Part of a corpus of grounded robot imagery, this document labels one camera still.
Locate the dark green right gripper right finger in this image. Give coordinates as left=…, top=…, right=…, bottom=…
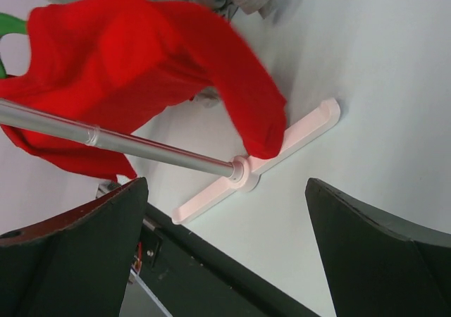
left=305, top=178, right=450, bottom=316

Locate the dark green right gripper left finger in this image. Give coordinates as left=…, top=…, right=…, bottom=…
left=1, top=178, right=148, bottom=316

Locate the red t shirt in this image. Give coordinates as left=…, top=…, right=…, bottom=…
left=1, top=0, right=286, bottom=159

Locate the green plastic hanger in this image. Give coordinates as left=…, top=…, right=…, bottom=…
left=0, top=12, right=29, bottom=80

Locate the white clothes rack with poles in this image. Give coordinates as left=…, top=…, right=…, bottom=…
left=1, top=98, right=341, bottom=225

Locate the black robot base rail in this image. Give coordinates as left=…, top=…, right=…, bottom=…
left=128, top=206, right=315, bottom=316

